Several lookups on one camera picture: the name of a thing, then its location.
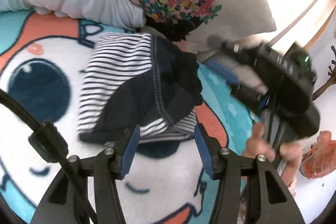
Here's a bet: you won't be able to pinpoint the person's right hand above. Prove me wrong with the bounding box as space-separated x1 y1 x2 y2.
242 123 302 187

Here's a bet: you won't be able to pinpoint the turquoise cartoon fleece blanket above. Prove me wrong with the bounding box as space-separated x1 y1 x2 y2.
0 9 261 224

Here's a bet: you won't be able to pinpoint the red plastic bag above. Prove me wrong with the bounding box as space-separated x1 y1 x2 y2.
302 131 335 179

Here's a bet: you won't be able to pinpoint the black and striped pants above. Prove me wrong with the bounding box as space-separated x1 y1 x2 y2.
77 32 203 144

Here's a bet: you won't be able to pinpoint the black cable with knurled connector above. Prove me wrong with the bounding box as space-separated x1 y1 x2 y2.
0 88 98 224

